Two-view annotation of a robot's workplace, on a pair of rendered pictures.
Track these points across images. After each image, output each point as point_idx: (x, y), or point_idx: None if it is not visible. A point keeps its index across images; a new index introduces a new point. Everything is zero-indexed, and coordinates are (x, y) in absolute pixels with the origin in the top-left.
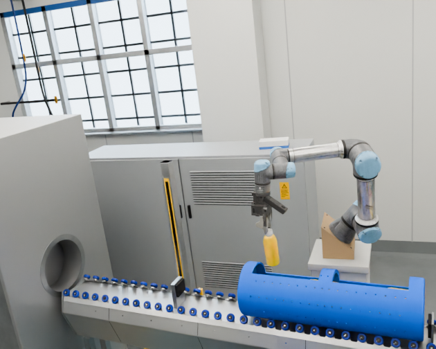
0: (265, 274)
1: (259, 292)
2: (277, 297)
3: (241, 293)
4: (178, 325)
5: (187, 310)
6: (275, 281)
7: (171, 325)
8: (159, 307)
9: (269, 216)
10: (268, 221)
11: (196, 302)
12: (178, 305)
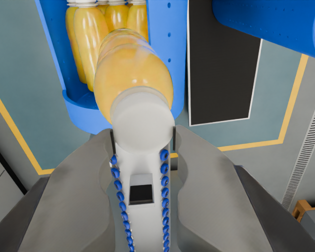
0: (67, 88)
1: (183, 63)
2: (186, 7)
3: (183, 100)
4: (168, 157)
5: (151, 162)
6: (165, 24)
7: (168, 164)
8: (167, 190)
9: (99, 239)
10: (103, 179)
11: (131, 160)
12: (150, 175)
